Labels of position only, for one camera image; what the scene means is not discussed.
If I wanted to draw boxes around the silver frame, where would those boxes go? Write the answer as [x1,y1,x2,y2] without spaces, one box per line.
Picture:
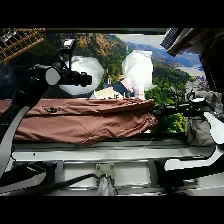
[0,138,224,197]

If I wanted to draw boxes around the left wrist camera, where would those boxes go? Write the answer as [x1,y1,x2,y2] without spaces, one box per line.
[53,38,77,72]

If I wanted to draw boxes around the brown pants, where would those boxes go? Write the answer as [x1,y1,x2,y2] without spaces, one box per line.
[0,97,160,145]

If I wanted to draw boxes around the grey garment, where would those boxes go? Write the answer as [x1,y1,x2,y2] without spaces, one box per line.
[184,89,224,147]

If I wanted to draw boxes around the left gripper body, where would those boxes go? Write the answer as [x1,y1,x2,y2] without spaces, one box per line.
[65,70,94,88]

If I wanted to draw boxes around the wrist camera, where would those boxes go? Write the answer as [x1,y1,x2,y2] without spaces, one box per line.
[169,88,198,105]
[53,38,77,72]

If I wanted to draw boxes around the wooden lattice rack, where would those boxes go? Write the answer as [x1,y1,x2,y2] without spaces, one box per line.
[0,28,47,65]

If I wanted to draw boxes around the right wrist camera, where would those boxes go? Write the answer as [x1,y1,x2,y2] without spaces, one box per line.
[169,88,198,105]

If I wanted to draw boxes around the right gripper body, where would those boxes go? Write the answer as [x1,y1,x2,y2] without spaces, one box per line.
[151,103,184,118]

